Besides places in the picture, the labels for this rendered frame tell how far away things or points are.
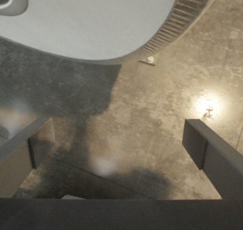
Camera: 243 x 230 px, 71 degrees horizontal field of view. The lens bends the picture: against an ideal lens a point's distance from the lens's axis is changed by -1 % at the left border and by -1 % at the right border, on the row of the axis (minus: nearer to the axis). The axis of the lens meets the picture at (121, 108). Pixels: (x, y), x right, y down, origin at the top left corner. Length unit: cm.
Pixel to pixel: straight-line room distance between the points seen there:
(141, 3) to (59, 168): 91
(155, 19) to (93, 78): 71
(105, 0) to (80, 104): 72
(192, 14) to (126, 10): 11
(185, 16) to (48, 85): 91
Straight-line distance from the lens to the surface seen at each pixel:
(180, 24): 33
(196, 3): 29
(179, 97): 96
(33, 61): 119
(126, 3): 33
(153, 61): 98
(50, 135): 17
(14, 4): 55
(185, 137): 17
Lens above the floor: 93
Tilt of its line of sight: 81 degrees down
